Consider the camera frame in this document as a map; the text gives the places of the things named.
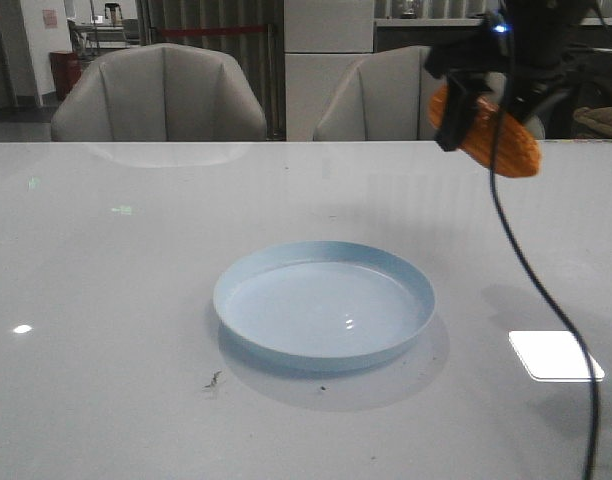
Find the black gripper body holding corn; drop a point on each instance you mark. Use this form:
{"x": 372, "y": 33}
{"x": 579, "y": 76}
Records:
{"x": 531, "y": 35}

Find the black gripper finger corn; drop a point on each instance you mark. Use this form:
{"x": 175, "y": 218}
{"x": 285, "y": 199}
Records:
{"x": 530, "y": 97}
{"x": 456, "y": 106}

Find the orange plastic corn cob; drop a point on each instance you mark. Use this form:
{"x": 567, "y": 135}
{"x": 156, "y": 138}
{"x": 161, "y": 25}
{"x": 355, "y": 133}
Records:
{"x": 518, "y": 152}

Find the light blue round plate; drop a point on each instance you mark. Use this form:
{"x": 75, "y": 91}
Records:
{"x": 324, "y": 306}

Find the beige chair on right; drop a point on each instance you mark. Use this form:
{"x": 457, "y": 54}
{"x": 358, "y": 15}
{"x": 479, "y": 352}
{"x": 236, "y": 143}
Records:
{"x": 386, "y": 96}

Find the beige chair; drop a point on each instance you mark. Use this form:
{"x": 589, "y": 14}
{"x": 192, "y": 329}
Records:
{"x": 159, "y": 93}
{"x": 386, "y": 96}

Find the tan cushion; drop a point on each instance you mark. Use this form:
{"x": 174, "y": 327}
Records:
{"x": 598, "y": 120}

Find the white cabinet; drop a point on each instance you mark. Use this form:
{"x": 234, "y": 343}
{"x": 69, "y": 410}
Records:
{"x": 321, "y": 39}

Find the red barrier belt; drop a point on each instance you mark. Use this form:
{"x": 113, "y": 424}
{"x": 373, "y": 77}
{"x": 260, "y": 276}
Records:
{"x": 216, "y": 31}

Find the beige chair on left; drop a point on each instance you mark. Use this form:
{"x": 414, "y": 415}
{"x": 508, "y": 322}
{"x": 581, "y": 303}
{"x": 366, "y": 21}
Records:
{"x": 159, "y": 93}

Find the red trash bin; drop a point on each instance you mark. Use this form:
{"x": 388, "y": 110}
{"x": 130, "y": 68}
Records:
{"x": 66, "y": 71}

